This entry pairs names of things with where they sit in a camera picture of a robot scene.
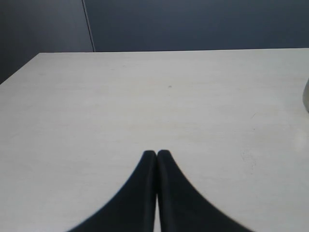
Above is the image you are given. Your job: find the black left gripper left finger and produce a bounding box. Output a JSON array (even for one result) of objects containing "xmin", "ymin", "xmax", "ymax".
[{"xmin": 71, "ymin": 150, "xmax": 157, "ymax": 232}]

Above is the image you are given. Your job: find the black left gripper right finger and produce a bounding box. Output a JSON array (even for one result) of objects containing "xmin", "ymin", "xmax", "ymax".
[{"xmin": 157, "ymin": 150, "xmax": 250, "ymax": 232}]

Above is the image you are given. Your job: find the stainless steel cup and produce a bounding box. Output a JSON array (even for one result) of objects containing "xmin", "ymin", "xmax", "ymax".
[{"xmin": 302, "ymin": 79, "xmax": 309, "ymax": 112}]

